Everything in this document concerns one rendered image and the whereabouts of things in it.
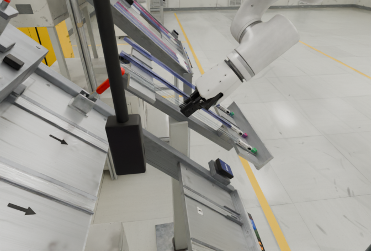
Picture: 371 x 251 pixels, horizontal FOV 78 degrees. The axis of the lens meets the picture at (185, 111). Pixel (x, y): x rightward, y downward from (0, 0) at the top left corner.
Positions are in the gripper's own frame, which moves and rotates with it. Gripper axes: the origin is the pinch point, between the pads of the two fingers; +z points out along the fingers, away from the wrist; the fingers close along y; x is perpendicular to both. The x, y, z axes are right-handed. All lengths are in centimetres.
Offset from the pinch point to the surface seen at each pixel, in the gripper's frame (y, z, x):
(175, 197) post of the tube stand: -8.0, 33.7, 34.9
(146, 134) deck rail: 13.3, 7.2, -9.0
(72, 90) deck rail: 13.1, 9.1, -25.6
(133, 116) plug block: 39.2, -7.2, -25.4
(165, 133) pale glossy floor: -107, 60, 69
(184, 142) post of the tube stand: -7.9, 12.2, 14.9
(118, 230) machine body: 14.0, 35.8, 8.7
